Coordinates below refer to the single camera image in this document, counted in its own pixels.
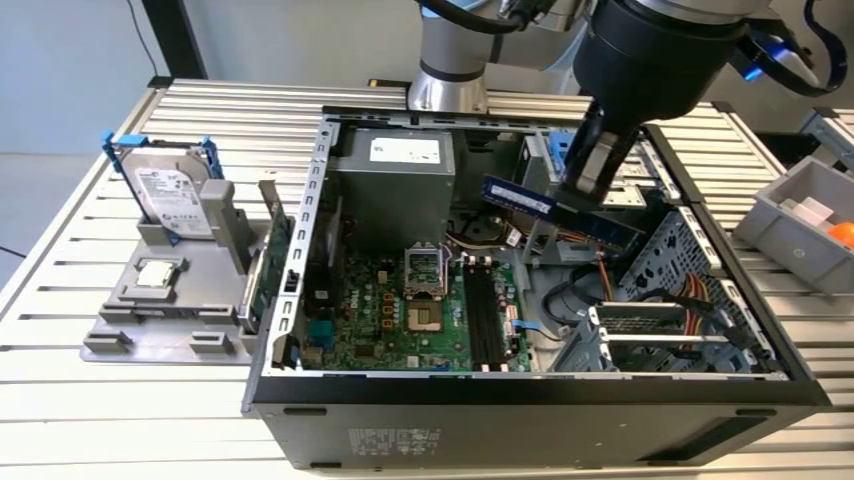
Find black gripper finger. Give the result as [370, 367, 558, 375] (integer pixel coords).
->
[559, 104, 642, 201]

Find blue RAM memory stick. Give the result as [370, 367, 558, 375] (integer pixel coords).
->
[479, 173, 646, 251]
[130, 309, 206, 320]

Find black RAM slot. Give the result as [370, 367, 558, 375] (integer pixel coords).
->
[479, 255, 514, 372]
[463, 255, 494, 372]

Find blue plastic drive latch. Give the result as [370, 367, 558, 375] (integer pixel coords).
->
[546, 129, 583, 182]

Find light metal crate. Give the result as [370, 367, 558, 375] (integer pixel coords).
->
[791, 106, 854, 174]

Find grey power supply unit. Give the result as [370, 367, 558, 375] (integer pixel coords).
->
[330, 127, 459, 251]

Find metal disk bay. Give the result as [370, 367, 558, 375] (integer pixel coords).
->
[551, 298, 781, 375]

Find white block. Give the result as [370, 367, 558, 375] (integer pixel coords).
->
[778, 196, 837, 227]

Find grey plastic bin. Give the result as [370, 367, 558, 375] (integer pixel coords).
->
[731, 154, 854, 300]

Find metal socket cover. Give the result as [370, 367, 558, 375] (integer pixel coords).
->
[403, 242, 447, 300]

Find orange ball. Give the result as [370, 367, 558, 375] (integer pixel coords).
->
[824, 222, 854, 250]

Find CPU socket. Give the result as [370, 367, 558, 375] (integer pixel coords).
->
[406, 298, 447, 335]

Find black case fan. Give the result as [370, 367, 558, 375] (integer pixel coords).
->
[306, 194, 348, 304]

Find green motherboard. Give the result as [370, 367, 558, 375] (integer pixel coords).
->
[296, 247, 535, 374]

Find green graphics card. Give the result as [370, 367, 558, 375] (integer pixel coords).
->
[239, 172, 296, 337]

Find black PC case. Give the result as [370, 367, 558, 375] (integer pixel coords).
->
[239, 104, 834, 471]

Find grey parts rack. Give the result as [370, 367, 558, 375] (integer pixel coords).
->
[78, 172, 268, 366]

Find hard disk in blue carrier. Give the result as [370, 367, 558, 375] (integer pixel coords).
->
[99, 133, 226, 247]

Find silver CPU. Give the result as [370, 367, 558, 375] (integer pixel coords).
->
[132, 262, 178, 291]

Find single orange wire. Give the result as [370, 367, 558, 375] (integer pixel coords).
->
[595, 251, 617, 304]

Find white yellow power wires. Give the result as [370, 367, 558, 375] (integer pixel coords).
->
[443, 212, 533, 254]

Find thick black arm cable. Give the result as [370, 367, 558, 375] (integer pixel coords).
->
[417, 0, 535, 36]

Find red yellow orange wires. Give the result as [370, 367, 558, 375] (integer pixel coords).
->
[678, 272, 721, 347]

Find black looped data cable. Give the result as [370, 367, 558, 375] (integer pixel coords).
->
[541, 277, 606, 344]

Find thin black camera cable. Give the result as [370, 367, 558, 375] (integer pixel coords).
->
[730, 0, 850, 97]

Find wire locking lever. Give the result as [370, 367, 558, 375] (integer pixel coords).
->
[441, 244, 463, 300]

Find black upright post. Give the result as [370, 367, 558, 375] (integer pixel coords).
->
[140, 0, 210, 89]

